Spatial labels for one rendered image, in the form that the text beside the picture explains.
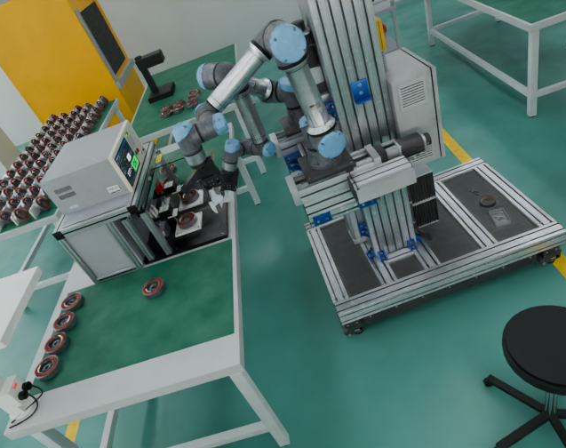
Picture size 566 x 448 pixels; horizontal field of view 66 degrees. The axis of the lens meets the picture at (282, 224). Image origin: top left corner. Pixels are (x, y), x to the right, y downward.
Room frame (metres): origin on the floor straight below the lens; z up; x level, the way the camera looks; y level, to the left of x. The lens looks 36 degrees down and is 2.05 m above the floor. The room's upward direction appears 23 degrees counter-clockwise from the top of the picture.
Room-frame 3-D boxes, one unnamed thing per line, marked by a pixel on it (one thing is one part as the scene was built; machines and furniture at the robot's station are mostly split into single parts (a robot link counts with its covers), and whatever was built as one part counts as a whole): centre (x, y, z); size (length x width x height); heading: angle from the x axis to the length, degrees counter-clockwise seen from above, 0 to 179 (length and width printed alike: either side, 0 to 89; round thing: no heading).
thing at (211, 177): (1.52, 0.19, 1.29); 0.09 x 0.08 x 0.12; 87
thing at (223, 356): (2.22, 0.70, 0.72); 2.20 x 1.01 x 0.05; 172
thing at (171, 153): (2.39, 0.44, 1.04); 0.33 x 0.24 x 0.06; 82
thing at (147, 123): (4.57, 0.34, 0.37); 1.85 x 1.10 x 0.75; 172
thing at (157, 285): (1.67, 0.69, 0.77); 0.11 x 0.11 x 0.04
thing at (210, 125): (1.55, 0.10, 1.45); 0.11 x 0.11 x 0.08; 4
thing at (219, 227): (2.19, 0.48, 0.76); 0.64 x 0.47 x 0.02; 172
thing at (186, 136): (1.52, 0.20, 1.45); 0.09 x 0.08 x 0.11; 94
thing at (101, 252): (1.92, 0.90, 0.91); 0.28 x 0.03 x 0.32; 82
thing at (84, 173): (2.24, 0.78, 1.22); 0.44 x 0.39 x 0.20; 172
